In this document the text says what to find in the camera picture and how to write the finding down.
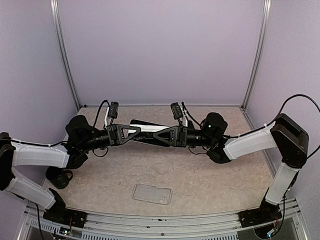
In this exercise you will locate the black phone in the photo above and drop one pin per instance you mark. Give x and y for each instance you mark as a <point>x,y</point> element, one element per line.
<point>146,134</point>

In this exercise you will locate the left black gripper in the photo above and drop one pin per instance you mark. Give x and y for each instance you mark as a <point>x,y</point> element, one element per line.
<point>113,129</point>

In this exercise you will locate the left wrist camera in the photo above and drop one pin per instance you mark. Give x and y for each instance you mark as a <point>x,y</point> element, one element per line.
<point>111,114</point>

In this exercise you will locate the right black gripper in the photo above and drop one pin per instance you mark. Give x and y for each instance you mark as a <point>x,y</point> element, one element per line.
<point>181,132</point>

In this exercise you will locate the right aluminium frame post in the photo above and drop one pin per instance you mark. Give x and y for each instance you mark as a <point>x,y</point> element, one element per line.
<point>258,53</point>

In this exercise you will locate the left aluminium frame post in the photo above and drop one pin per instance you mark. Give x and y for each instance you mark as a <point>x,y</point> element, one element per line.
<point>54,5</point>

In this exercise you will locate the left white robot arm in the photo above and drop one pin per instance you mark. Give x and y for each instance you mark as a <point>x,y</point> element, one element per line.
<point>82,138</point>

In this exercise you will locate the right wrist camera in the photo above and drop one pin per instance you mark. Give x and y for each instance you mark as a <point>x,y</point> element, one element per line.
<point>179,114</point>

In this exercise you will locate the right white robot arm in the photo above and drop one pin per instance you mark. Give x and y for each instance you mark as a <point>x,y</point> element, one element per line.
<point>281,133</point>

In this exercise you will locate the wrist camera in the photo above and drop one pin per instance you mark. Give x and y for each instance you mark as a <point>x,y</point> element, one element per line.
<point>179,114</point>
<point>111,114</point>

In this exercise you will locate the dark green mug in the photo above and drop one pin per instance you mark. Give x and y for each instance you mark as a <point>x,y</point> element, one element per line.
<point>58,177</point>

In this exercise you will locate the clear plain phone case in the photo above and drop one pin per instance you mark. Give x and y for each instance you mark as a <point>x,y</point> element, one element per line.
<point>152,194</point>

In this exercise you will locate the front aluminium rail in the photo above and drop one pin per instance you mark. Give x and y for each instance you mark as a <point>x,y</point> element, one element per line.
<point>130,219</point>

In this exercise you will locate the aluminium frame post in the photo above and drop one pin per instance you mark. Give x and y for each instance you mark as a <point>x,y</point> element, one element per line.
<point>258,53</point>
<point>54,5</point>

